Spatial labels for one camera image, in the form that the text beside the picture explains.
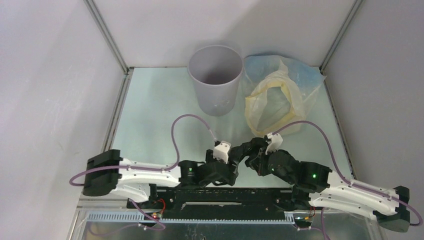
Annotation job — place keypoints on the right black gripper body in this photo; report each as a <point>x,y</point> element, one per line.
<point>259,156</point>

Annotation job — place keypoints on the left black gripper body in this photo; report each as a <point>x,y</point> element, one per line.
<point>229,179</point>

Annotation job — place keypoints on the black plastic trash bag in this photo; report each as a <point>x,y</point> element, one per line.
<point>248,149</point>

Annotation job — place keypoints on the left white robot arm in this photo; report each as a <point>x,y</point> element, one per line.
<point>109,173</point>

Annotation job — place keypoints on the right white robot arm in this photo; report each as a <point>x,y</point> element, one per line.
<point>317,186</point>

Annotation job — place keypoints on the yellow translucent trash bag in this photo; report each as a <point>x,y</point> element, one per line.
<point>274,103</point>

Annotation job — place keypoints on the grey plastic trash bin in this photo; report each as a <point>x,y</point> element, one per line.
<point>216,71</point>

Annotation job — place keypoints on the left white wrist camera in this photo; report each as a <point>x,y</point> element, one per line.
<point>221,151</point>

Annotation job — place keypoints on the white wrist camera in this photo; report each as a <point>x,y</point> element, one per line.
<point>221,151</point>
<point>274,141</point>

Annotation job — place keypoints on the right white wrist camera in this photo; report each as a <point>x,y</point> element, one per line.
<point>274,141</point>

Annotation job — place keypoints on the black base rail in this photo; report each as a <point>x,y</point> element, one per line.
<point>223,203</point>

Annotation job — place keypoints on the left aluminium frame post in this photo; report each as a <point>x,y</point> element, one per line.
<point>105,32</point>

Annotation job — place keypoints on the aluminium frame post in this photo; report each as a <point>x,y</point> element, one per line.
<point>105,32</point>
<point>341,33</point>

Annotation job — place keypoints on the right aluminium frame post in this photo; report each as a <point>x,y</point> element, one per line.
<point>341,33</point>

